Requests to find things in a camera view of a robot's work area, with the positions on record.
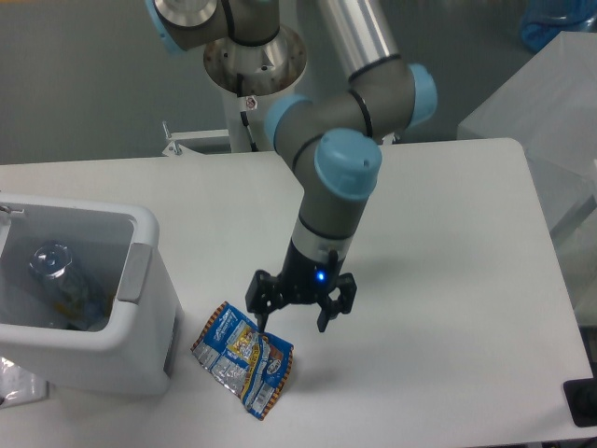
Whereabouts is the white metal base frame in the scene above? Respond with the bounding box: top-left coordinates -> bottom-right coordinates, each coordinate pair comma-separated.
164,119 -> 401,155

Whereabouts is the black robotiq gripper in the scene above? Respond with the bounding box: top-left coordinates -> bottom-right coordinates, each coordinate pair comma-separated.
245,241 -> 357,332

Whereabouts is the white trash can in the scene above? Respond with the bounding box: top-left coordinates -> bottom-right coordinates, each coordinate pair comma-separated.
1,193 -> 184,395

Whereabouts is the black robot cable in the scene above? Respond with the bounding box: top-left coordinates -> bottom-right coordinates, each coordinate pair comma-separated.
235,72 -> 260,153

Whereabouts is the black device at edge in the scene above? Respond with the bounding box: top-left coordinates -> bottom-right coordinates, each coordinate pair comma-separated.
563,378 -> 596,427

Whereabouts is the blue snack wrapper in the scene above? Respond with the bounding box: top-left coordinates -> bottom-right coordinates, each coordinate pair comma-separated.
191,301 -> 294,420

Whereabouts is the clear plastic bottle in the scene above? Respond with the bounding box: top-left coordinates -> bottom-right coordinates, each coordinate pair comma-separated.
28,241 -> 110,330

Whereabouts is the clear plastic bag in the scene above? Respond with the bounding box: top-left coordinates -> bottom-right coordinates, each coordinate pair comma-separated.
1,357 -> 49,410

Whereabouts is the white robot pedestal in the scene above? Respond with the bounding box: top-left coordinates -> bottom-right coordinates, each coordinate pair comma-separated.
203,25 -> 307,130

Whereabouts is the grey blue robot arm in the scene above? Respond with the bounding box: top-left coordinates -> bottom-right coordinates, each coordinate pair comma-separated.
146,1 -> 437,330

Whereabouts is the blue water jug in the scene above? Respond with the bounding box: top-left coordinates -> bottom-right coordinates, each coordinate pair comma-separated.
519,0 -> 596,52

